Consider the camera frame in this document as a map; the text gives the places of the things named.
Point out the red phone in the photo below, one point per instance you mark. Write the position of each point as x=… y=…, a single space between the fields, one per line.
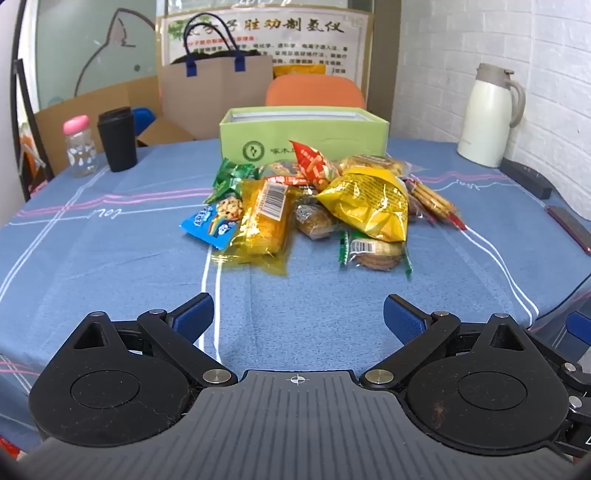
x=570 y=228

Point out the black cup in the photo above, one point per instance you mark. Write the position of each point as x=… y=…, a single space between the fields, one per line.
x=117 y=143

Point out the green-edged cookie packet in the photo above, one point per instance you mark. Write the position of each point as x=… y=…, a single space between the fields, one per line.
x=374 y=254

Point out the blue plastic object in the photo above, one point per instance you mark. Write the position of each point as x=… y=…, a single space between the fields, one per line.
x=144 y=121

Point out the blue snack packet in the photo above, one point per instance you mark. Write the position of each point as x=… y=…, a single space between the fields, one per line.
x=210 y=226

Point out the brown cardboard box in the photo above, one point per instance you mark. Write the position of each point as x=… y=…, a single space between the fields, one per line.
x=60 y=124

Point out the blue striped tablecloth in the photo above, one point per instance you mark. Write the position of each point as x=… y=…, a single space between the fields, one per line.
x=115 y=258

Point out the red snack packet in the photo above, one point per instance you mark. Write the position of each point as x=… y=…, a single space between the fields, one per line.
x=311 y=166

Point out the yellow cake packet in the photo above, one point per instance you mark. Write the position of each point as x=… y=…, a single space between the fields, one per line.
x=263 y=226

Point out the green cardboard box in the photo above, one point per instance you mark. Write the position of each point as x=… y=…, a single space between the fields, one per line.
x=323 y=138

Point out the tan cake packet red print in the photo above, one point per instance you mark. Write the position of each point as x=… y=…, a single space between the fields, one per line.
x=281 y=173

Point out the black metal stand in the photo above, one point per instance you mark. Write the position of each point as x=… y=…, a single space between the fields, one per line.
x=27 y=101

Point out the large yellow chips bag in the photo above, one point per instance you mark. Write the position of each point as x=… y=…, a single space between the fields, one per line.
x=369 y=203

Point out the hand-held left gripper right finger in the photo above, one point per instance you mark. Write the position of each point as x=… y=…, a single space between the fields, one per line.
x=406 y=318

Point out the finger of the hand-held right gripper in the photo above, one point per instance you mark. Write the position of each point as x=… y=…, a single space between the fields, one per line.
x=579 y=325

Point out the white thermos jug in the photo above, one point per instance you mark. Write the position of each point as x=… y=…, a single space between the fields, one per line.
x=485 y=120

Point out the clear round cookies packet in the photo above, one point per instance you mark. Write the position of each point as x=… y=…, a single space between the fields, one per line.
x=369 y=162

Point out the orange chair back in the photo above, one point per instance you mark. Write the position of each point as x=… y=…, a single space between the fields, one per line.
x=314 y=92

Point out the green candy packet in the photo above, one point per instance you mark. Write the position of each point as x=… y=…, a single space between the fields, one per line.
x=231 y=177

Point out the biscuit sticks packet red edge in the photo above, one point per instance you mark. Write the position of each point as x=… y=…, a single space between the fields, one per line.
x=429 y=198

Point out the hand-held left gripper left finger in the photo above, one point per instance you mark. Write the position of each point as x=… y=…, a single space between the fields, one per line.
x=194 y=316

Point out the wall poster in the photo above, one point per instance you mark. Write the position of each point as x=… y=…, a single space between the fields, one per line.
x=295 y=41

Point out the clear bottle pink lid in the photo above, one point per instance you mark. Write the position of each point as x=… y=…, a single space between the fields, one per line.
x=81 y=152

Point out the small brown cake packet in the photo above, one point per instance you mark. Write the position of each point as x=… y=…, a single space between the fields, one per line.
x=314 y=221

